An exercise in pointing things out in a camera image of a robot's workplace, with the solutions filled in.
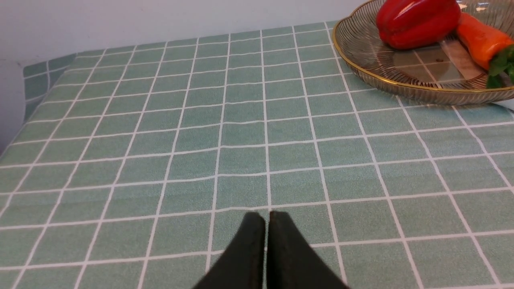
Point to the red bell pepper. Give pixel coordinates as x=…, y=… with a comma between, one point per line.
x=410, y=24

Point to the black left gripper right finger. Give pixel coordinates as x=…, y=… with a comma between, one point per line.
x=291, y=262

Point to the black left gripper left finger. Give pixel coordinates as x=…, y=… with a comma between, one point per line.
x=240, y=266

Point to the green checkered tablecloth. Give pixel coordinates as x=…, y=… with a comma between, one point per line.
x=136, y=164

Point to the white cloth tote bag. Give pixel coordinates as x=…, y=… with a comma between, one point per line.
x=509, y=104

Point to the orange carrot with leaves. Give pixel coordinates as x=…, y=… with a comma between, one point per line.
x=490, y=48

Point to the gold-rimmed glass plate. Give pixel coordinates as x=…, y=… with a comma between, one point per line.
x=442, y=73

